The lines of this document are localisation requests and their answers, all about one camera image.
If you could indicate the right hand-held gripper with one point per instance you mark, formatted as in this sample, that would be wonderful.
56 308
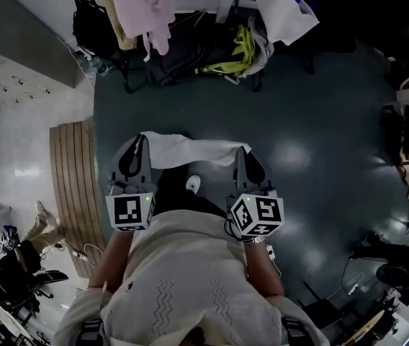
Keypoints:
258 215

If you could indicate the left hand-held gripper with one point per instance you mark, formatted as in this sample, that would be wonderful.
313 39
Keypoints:
129 211

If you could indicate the white cloth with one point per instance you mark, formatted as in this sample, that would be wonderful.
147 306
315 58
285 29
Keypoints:
190 153

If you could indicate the person's right forearm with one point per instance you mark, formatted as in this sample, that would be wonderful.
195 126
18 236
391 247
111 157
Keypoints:
264 269

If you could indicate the person's left forearm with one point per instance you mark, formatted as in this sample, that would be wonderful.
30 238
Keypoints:
109 261

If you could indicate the person's black trousers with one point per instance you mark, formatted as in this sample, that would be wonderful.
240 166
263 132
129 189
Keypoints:
208 205

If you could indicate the wooden slatted board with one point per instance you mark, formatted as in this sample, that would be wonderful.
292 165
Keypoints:
76 193

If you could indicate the person's white shoe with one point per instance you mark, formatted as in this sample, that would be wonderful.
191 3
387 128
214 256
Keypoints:
193 183

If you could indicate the silver wristwatch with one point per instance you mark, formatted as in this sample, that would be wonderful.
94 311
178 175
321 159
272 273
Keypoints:
256 240

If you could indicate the white power adapter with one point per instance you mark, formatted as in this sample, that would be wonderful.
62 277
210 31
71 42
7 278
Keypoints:
271 251

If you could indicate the white power strip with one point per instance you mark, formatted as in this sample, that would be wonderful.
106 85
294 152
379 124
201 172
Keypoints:
78 255

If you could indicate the clear water bottle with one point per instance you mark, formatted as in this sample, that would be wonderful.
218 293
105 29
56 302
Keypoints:
100 65

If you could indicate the black duffel bag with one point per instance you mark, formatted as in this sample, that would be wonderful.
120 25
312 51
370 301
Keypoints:
175 63

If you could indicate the person's cream knit sweater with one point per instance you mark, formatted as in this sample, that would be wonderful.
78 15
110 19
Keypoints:
190 272

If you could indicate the grey tote bag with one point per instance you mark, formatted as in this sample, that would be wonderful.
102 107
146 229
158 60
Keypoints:
262 45

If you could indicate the black backpack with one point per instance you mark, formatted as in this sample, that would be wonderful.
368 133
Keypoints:
93 27

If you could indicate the black folding chair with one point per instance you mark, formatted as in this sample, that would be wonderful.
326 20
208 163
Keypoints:
327 306

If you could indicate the beige hanging garment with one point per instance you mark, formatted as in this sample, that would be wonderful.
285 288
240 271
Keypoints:
118 20

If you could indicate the pink hanging garment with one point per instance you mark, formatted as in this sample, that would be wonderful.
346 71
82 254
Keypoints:
143 5

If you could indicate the round wooden board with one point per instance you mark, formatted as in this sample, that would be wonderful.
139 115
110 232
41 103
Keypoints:
366 328

